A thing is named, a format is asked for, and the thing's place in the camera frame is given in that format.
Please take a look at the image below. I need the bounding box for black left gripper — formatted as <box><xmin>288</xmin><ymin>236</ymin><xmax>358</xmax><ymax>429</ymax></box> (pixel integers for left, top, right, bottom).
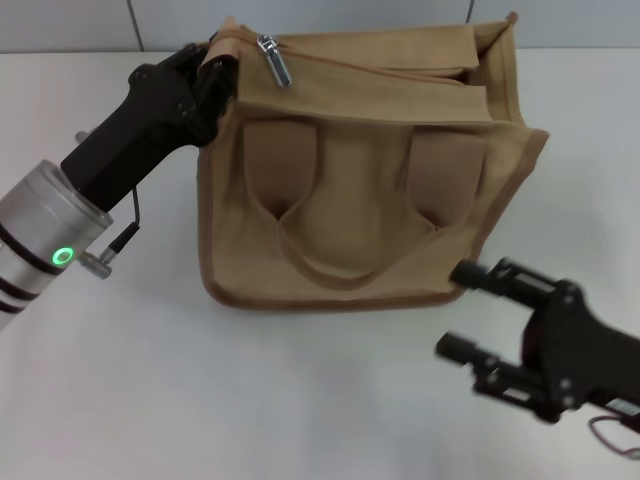
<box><xmin>59</xmin><ymin>41</ymin><xmax>240</xmax><ymax>212</ymax></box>

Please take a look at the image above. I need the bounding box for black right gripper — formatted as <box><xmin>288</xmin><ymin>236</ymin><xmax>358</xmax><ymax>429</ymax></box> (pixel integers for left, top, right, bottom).
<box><xmin>433</xmin><ymin>258</ymin><xmax>640</xmax><ymax>426</ymax></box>

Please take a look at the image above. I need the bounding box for silver metal zipper pull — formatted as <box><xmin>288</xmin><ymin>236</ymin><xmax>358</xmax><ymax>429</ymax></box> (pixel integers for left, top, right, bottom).
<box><xmin>256</xmin><ymin>33</ymin><xmax>294</xmax><ymax>89</ymax></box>

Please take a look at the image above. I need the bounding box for khaki canvas food bag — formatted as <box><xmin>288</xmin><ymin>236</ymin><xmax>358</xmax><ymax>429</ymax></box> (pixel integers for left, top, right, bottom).
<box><xmin>196</xmin><ymin>10</ymin><xmax>551</xmax><ymax>314</ymax></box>

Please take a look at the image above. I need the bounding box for thin red cable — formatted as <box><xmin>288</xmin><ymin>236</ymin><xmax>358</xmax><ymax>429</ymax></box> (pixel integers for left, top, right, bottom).
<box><xmin>588</xmin><ymin>414</ymin><xmax>640</xmax><ymax>458</ymax></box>

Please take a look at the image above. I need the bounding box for black cable with silver connectors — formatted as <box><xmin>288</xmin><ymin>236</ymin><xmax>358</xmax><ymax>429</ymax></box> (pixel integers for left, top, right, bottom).
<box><xmin>79</xmin><ymin>182</ymin><xmax>143</xmax><ymax>269</ymax></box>

